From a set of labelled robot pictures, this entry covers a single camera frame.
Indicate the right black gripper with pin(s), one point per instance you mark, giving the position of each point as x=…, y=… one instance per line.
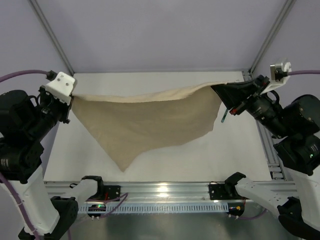
x=246, y=97

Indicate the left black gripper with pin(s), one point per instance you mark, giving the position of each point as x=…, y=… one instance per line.
x=64, y=107

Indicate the beige cloth napkin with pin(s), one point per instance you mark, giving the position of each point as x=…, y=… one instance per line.
x=126, y=127

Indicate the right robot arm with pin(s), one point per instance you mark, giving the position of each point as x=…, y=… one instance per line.
x=296, y=126

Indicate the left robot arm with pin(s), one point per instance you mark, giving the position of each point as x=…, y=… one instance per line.
x=24, y=121

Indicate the left controller board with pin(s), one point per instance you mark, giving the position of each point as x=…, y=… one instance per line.
x=96, y=210

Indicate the controller board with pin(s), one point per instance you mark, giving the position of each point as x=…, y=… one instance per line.
x=235, y=210
x=96, y=210

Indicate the right controller board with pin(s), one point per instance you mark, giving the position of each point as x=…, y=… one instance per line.
x=235, y=210

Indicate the green handled knife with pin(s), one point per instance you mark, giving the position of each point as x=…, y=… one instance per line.
x=224, y=116

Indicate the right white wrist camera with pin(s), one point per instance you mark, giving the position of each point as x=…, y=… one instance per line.
x=278, y=74

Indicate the aluminium right side rail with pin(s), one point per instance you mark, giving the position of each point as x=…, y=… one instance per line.
x=273, y=162

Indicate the aluminium rail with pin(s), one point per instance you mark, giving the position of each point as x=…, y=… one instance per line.
x=273, y=162
x=170, y=192

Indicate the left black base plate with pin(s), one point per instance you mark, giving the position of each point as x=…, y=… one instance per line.
x=106, y=193

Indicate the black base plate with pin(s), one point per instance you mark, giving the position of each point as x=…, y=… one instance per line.
x=220, y=191
x=106, y=193

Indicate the left aluminium frame post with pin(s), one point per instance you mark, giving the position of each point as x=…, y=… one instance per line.
x=51, y=35

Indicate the aluminium frame post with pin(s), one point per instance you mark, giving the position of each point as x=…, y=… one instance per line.
x=272, y=33
x=51, y=35

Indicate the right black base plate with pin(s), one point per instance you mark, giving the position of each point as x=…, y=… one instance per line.
x=220, y=191

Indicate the right aluminium frame post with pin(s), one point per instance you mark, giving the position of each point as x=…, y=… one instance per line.
x=272, y=33

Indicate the aluminium front rail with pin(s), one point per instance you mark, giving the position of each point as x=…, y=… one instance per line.
x=170, y=192

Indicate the slotted grey cable duct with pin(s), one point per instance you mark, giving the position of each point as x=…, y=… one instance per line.
x=161, y=208

